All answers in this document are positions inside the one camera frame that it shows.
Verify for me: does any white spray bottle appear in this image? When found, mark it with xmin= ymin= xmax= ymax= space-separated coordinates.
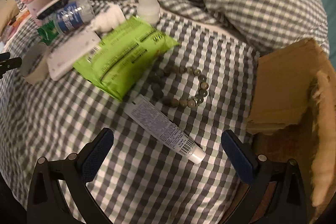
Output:
xmin=137 ymin=0 xmax=160 ymax=25

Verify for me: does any white ointment tube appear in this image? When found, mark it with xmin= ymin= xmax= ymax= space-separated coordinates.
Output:
xmin=125 ymin=96 xmax=206 ymax=164

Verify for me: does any brown cardboard box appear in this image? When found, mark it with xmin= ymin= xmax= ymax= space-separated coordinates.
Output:
xmin=247 ymin=39 xmax=335 ymax=223

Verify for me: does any dark bead bracelet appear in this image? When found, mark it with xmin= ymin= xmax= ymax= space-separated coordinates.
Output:
xmin=148 ymin=65 xmax=210 ymax=110

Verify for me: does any green wet wipes pack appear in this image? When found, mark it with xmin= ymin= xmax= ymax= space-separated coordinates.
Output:
xmin=73 ymin=16 xmax=179 ymax=101

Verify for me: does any white rectangular plastic case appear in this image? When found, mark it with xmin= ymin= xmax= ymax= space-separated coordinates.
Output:
xmin=47 ymin=30 xmax=101 ymax=81

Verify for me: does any black white device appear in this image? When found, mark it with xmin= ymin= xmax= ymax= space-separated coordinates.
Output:
xmin=36 ymin=0 xmax=76 ymax=20

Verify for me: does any small plastic water bottle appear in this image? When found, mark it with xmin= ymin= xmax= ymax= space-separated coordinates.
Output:
xmin=52 ymin=0 xmax=95 ymax=34

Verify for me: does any green medicine sachet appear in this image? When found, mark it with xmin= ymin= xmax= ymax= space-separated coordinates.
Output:
xmin=38 ymin=21 xmax=61 ymax=46

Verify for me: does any red orange snack packet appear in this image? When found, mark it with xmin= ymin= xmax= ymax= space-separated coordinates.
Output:
xmin=9 ymin=8 xmax=30 ymax=28

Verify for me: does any clear tape roll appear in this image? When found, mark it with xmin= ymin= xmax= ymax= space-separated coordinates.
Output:
xmin=20 ymin=42 xmax=51 ymax=85

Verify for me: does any grey gingham bed sheet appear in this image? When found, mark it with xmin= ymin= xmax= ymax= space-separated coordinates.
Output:
xmin=1 ymin=14 xmax=259 ymax=223

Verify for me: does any small white plush toy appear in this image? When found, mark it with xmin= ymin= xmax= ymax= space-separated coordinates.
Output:
xmin=89 ymin=4 xmax=126 ymax=33

